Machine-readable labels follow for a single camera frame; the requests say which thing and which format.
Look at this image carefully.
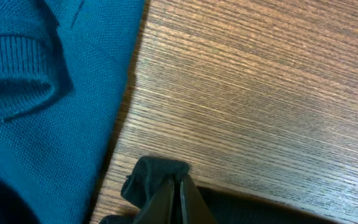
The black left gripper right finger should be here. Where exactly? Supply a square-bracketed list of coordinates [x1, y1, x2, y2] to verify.
[180, 175, 217, 224]

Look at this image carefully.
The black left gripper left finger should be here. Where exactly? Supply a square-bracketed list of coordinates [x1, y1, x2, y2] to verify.
[134, 179, 175, 224]

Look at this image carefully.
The black t-shirt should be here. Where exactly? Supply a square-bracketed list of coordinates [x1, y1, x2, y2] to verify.
[101, 156, 329, 224]

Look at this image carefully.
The teal blue t-shirt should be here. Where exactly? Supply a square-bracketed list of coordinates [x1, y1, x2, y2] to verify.
[0, 0, 144, 223]

